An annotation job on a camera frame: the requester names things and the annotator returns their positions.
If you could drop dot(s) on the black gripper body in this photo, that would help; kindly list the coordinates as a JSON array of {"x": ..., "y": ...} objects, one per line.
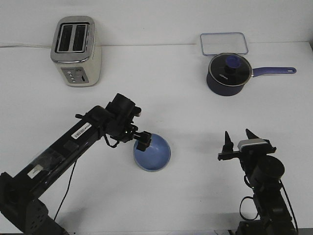
[
  {"x": 125, "y": 133},
  {"x": 248, "y": 156}
]

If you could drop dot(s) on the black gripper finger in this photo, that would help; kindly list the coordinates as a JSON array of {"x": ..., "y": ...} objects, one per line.
[
  {"x": 228, "y": 144},
  {"x": 142, "y": 146},
  {"x": 145, "y": 137},
  {"x": 251, "y": 135}
]

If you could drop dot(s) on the blue bowl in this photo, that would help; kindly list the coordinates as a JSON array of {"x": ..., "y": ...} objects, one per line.
[{"x": 155, "y": 157}]

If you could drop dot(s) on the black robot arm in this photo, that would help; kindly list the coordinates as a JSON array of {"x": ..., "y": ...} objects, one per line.
[
  {"x": 263, "y": 174},
  {"x": 19, "y": 195}
]

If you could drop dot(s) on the dark blue saucepan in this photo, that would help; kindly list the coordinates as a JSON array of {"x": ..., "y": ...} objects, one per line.
[{"x": 231, "y": 84}]

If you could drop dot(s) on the glass pot lid blue knob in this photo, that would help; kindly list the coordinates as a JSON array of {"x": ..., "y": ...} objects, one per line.
[{"x": 229, "y": 63}]

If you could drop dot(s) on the silver cream two-slot toaster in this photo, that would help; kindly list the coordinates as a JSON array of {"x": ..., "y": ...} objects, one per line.
[{"x": 76, "y": 52}]

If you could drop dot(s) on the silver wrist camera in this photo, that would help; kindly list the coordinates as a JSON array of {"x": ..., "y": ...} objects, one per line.
[
  {"x": 136, "y": 111},
  {"x": 251, "y": 143}
]

